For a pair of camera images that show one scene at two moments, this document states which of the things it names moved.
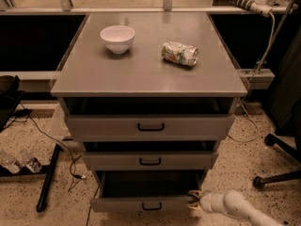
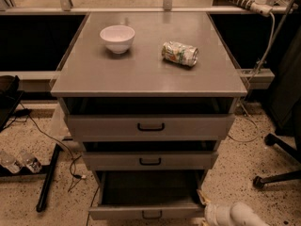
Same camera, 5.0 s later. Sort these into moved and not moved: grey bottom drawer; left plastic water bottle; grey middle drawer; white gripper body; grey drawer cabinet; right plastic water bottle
Moved: grey bottom drawer; white gripper body
Not moved: grey drawer cabinet; grey middle drawer; right plastic water bottle; left plastic water bottle
